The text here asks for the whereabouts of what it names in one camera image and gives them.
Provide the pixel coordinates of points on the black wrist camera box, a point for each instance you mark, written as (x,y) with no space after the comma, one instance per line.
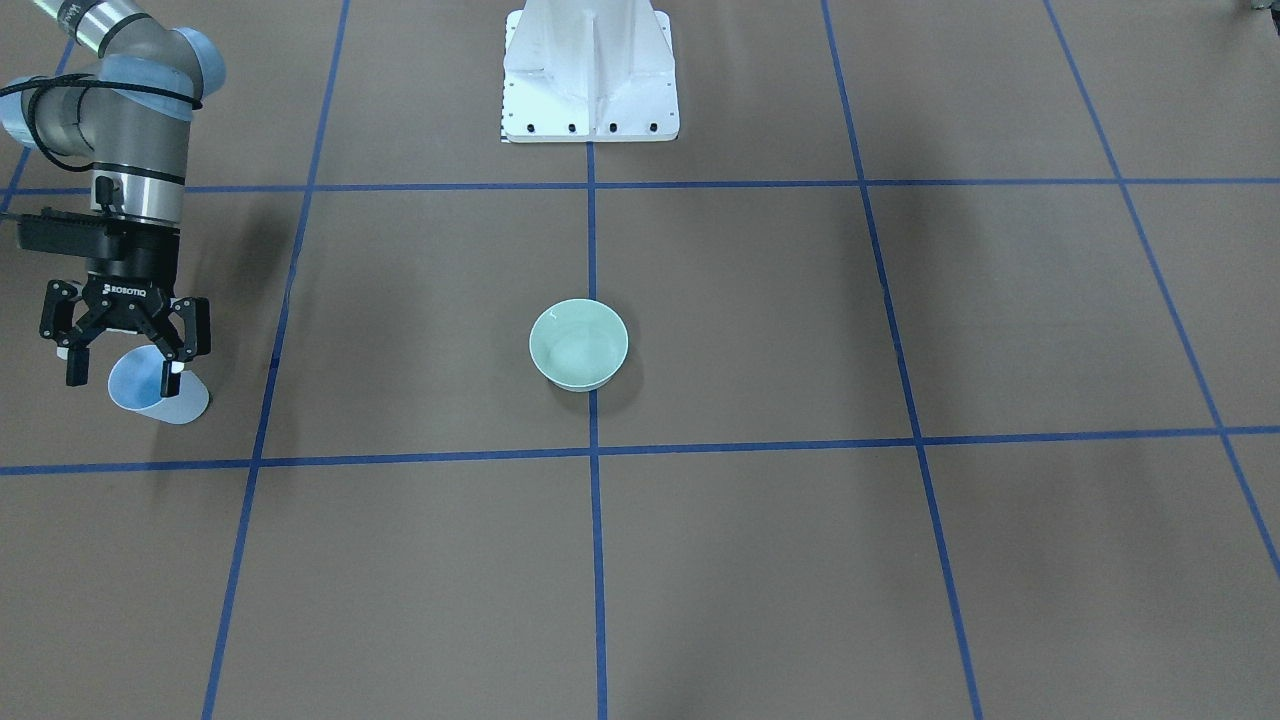
(59,233)

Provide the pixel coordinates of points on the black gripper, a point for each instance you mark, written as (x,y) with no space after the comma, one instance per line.
(127,287)

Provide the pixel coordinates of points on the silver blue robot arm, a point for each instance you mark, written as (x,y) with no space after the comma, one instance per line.
(125,121)

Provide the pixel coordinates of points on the light blue plastic cup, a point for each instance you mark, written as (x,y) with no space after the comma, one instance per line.
(135,383)

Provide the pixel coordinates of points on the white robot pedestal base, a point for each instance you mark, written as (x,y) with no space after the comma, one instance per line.
(589,72)

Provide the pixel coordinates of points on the light green ceramic bowl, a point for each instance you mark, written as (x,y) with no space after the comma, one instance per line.
(578,344)

